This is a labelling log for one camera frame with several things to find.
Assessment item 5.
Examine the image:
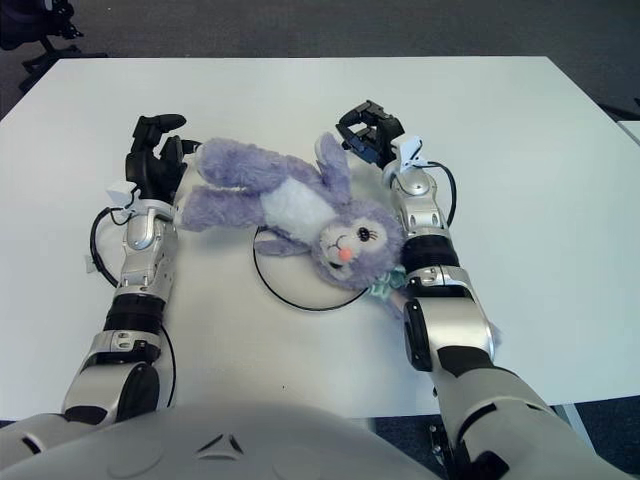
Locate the white right wrist mount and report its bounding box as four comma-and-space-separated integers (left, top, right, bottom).
383, 134, 427, 176

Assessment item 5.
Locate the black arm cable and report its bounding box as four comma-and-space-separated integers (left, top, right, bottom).
424, 159, 458, 227
89, 192, 178, 409

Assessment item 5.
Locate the white table leg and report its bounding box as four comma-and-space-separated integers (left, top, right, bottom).
552, 402, 587, 437

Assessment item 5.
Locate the white side table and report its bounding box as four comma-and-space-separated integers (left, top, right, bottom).
618, 119, 640, 147

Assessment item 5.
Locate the purple plush teddy bear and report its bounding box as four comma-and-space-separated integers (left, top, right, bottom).
177, 130, 504, 346

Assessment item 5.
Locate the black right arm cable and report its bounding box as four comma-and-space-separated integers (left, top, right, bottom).
424, 159, 458, 227

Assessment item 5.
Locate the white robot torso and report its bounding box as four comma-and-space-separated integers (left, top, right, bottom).
0, 399, 446, 480

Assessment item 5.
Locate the black metal table bracket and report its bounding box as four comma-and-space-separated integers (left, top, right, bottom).
427, 422, 454, 480

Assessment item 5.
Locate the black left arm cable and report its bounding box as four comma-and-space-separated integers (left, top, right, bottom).
89, 192, 178, 409

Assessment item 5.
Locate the white plate with black rim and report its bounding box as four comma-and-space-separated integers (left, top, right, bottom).
252, 224, 364, 312

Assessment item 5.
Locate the white wrist mount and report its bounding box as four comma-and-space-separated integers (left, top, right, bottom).
104, 182, 176, 224
383, 134, 427, 176

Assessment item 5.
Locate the black office chair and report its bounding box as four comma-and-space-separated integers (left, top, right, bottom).
0, 0, 109, 91

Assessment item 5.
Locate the white left wrist mount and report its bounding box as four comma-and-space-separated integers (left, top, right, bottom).
104, 182, 176, 224

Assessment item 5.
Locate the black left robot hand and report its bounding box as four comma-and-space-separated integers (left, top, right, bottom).
123, 113, 204, 204

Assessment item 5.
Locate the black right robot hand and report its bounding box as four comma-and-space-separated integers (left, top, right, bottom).
334, 99, 406, 171

